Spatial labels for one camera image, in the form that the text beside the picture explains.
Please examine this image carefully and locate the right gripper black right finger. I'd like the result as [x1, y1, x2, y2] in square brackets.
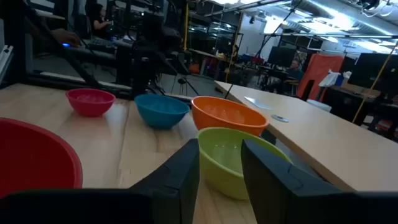
[240, 139, 358, 224]

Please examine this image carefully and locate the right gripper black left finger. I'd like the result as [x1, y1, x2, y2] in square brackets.
[129, 138, 201, 224]

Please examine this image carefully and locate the green bowl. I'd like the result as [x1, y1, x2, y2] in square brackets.
[195, 126, 292, 200]

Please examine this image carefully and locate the blue bowl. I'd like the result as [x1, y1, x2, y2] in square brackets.
[134, 93, 190, 130]

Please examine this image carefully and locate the orange bowl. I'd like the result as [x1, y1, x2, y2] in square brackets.
[190, 95, 270, 137]

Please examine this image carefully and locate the light wood desk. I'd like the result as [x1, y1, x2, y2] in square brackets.
[214, 80, 398, 192]

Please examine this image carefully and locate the white box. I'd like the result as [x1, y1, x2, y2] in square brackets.
[306, 98, 333, 113]

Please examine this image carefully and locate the black tripod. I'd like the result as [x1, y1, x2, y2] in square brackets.
[170, 58, 200, 96]

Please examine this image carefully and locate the small pink bowl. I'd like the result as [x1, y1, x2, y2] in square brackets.
[65, 88, 116, 118]

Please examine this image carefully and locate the person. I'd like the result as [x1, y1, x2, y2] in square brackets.
[89, 2, 113, 40]
[284, 58, 305, 82]

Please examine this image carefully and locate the orange cloth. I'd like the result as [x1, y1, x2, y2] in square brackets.
[297, 53, 345, 100]

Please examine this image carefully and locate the white bag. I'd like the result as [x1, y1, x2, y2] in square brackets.
[318, 70, 352, 88]

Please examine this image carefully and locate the yellow pole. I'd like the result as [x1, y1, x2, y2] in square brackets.
[351, 43, 398, 124]

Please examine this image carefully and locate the large red bowl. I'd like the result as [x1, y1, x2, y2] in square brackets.
[0, 117, 83, 198]

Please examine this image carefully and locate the large black monitor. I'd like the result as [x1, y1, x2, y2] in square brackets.
[347, 52, 398, 91]

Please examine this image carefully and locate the black keyboard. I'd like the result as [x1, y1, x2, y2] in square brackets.
[88, 37, 116, 49]

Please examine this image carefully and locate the person's hand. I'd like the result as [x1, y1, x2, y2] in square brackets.
[51, 28, 82, 47]

